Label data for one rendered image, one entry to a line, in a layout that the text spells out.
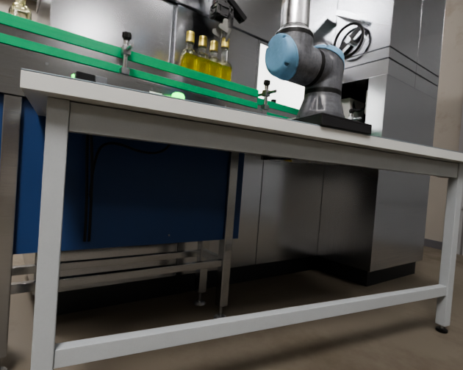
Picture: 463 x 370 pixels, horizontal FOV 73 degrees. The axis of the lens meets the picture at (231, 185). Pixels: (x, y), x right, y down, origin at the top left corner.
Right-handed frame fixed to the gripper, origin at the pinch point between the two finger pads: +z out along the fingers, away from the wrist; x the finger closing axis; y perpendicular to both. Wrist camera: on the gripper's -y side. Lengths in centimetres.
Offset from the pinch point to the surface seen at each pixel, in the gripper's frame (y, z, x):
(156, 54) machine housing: 26.5, 10.1, -12.2
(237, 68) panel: -15.0, 5.0, -13.4
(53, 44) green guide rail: 65, 28, 20
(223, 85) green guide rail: 6.7, 24.4, 14.7
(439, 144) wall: -295, 3, -51
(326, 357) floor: -21, 118, 53
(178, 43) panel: 17.8, 3.5, -10.1
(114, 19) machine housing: 44.7, 1.9, -10.4
